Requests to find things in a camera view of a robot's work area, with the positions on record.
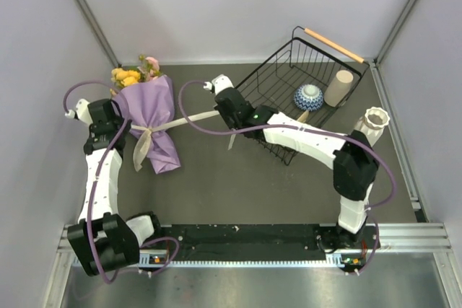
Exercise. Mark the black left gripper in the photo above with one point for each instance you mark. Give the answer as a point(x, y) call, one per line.
point(127, 128)

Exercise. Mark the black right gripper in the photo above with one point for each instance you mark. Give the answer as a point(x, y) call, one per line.
point(224, 115)

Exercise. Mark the cream ribbon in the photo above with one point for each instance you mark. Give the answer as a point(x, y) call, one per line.
point(173, 124)

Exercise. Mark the purple pink wrapping paper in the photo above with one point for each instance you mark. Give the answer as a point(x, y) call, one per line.
point(149, 105)

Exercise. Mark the yellow pink flower bunch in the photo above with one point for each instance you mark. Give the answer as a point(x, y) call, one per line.
point(147, 69)

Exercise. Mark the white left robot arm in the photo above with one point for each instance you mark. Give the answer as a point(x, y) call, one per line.
point(101, 239)

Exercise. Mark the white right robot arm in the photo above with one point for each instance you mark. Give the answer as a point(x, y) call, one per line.
point(354, 168)

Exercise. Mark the white ribbed vase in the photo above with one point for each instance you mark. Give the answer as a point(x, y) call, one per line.
point(373, 123)

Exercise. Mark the wooden spatula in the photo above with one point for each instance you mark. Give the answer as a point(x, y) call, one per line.
point(304, 116)

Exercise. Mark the blue white patterned bowl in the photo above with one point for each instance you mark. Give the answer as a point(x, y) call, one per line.
point(308, 97)

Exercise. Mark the beige cylindrical cup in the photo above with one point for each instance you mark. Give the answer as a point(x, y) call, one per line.
point(338, 88)

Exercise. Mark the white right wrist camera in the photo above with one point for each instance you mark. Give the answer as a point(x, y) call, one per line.
point(218, 84)

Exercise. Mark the black wire basket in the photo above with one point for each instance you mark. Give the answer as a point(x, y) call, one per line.
point(296, 77)

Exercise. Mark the far wooden basket handle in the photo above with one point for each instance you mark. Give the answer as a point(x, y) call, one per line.
point(334, 45)

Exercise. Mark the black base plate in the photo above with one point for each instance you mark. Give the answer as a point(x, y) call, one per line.
point(264, 242)

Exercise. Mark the aluminium corner post left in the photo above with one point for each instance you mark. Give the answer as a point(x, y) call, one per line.
point(97, 31)

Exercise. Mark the aluminium corner post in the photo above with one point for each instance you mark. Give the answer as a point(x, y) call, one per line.
point(398, 25)
point(97, 31)

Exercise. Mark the aluminium front rail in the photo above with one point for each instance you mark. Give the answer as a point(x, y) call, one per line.
point(397, 238)

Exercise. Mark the aluminium corner post right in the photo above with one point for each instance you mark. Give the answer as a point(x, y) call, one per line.
point(398, 25)

